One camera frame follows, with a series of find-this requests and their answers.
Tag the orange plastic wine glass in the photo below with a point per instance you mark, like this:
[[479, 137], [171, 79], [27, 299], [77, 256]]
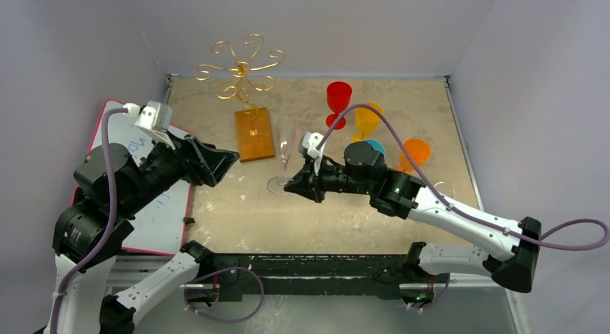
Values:
[[418, 149]]

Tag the gold wire wine glass rack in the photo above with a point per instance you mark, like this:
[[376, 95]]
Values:
[[239, 85]]

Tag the blue plastic wine glass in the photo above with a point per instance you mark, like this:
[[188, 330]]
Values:
[[376, 148]]

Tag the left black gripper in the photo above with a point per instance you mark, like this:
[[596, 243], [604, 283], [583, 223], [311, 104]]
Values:
[[198, 160]]

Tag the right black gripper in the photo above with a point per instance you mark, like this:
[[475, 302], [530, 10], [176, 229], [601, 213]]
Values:
[[316, 180]]

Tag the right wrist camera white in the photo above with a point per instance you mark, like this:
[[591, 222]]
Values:
[[312, 146]]

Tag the clear wine glass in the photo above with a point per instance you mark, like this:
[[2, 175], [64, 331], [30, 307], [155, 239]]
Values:
[[445, 189], [285, 135]]

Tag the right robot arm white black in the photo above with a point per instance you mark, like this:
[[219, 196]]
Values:
[[499, 248]]

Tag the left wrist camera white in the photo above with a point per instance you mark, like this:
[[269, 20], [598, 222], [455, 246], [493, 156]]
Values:
[[153, 119]]

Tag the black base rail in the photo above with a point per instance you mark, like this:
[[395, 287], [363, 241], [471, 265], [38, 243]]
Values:
[[385, 276]]

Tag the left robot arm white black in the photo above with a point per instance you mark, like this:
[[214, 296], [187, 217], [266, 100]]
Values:
[[111, 189]]

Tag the red plastic wine glass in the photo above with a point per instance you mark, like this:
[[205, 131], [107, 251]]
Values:
[[338, 98]]

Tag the whiteboard with pink frame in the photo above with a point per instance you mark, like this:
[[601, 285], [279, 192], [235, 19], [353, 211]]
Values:
[[158, 227]]

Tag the yellow plastic wine glass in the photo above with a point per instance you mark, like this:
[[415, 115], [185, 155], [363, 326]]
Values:
[[366, 122]]

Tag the wooden rack base board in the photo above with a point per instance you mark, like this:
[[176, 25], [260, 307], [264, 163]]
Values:
[[254, 135]]

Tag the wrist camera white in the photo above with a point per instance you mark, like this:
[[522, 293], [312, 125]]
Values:
[[312, 146], [153, 119]]

